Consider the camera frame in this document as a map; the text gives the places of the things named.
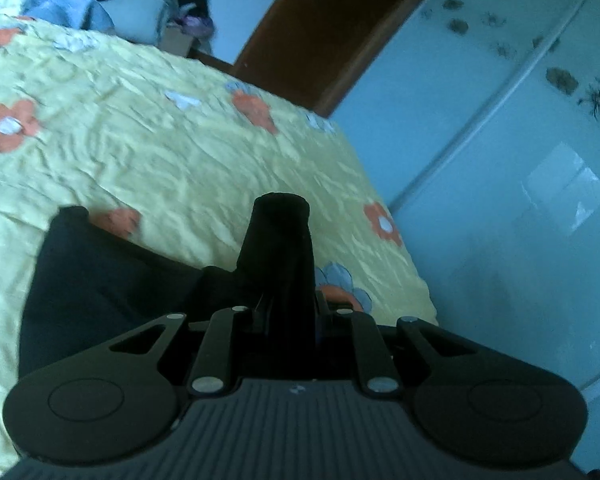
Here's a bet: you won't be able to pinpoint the black pants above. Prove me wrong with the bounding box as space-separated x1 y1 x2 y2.
19 192 331 382

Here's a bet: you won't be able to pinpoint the grey garment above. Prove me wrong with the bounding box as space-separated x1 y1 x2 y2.
99 0 182 44

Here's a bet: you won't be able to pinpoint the white floral wardrobe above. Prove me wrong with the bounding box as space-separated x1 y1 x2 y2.
330 0 600 413

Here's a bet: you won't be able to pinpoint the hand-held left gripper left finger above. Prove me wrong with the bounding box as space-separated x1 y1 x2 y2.
107 305 253 397

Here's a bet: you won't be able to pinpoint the yellow floral bed sheet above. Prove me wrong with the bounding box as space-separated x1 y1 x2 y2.
0 14 440 463

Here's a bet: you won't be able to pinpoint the purple cloth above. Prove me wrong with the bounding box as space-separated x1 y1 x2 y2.
179 14 214 37

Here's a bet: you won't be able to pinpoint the cardboard box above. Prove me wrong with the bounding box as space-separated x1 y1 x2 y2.
161 27 195 57

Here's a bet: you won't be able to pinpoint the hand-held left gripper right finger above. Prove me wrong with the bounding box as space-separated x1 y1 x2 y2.
317 291 482 398

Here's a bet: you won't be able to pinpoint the brown wooden door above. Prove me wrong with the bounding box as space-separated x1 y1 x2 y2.
231 0 462 117

